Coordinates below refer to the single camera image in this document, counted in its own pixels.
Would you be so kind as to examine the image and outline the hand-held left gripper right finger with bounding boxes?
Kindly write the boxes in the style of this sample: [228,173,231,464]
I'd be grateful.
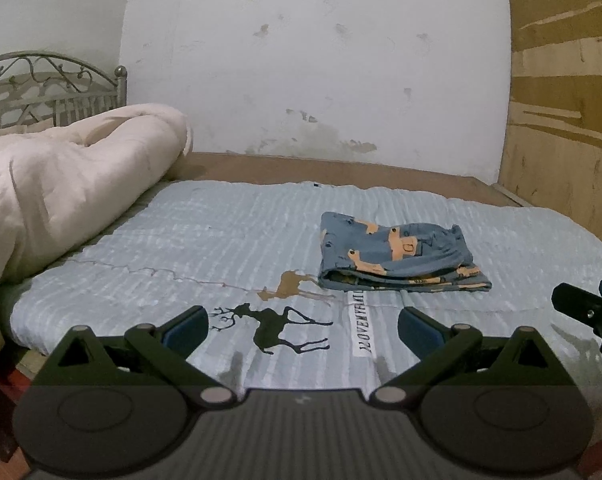
[371,306,582,408]

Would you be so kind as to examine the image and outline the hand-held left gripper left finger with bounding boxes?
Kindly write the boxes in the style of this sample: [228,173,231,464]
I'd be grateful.
[31,305,238,408]

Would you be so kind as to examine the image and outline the light blue striped bed sheet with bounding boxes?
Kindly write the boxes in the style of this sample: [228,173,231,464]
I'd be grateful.
[0,180,602,441]

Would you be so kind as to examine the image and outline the cream white duvet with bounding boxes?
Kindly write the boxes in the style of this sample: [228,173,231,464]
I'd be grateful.
[0,103,194,366]

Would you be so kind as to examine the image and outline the brown wooden bed frame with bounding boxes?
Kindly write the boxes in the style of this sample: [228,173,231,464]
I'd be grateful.
[0,151,602,480]

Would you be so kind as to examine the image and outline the grey metal headboard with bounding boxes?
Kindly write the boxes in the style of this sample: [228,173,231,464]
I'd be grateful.
[0,51,128,133]

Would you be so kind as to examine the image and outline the blue pants with orange print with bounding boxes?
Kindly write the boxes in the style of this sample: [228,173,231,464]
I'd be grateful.
[317,211,493,293]

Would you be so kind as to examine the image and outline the brown plywood panel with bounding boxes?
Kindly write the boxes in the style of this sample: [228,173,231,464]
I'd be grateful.
[496,0,602,256]

